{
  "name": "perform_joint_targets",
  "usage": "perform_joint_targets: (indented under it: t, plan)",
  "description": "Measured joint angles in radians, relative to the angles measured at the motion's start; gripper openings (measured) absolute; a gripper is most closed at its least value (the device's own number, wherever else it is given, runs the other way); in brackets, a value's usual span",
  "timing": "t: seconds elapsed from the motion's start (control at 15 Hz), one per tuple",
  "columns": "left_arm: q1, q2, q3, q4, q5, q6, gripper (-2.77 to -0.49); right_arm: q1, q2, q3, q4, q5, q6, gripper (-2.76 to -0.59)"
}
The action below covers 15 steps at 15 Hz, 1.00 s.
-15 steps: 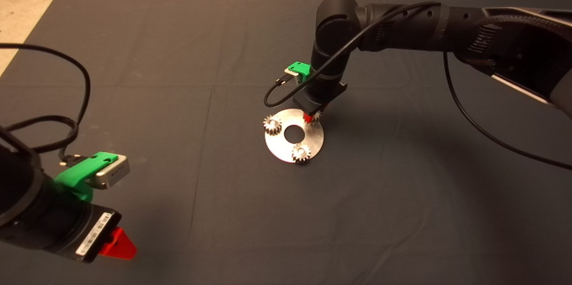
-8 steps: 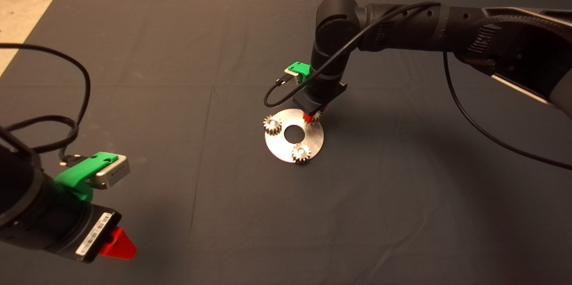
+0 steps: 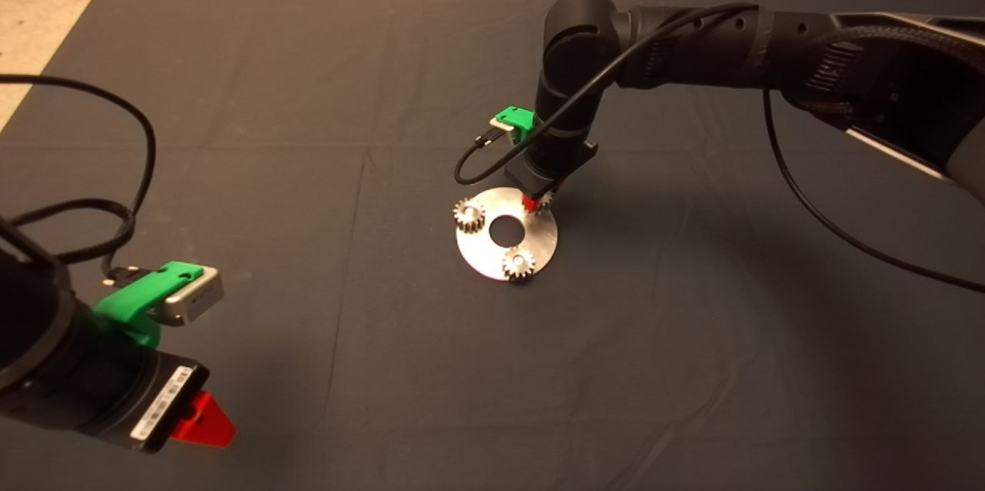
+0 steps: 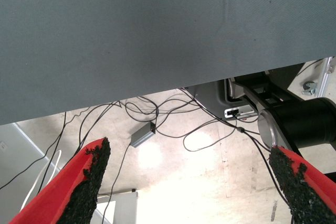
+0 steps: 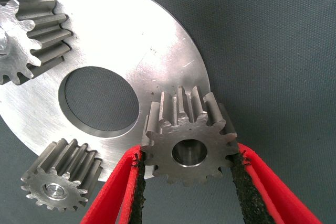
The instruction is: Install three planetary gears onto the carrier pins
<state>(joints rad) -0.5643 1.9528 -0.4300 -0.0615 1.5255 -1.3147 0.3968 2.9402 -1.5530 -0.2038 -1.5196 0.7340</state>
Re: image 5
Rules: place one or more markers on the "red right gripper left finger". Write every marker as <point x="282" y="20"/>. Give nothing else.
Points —
<point x="113" y="197"/>

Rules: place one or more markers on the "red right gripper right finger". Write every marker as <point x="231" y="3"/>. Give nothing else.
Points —
<point x="275" y="197"/>

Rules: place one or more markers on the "small steel planetary gear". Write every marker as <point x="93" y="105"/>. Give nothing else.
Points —
<point x="162" y="161"/>
<point x="34" y="184"/>
<point x="15" y="58"/>

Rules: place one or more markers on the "round metal carrier plate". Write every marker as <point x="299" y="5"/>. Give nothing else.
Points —
<point x="118" y="24"/>

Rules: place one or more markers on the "dark grey table cloth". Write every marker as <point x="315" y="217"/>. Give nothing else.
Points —
<point x="275" y="37"/>

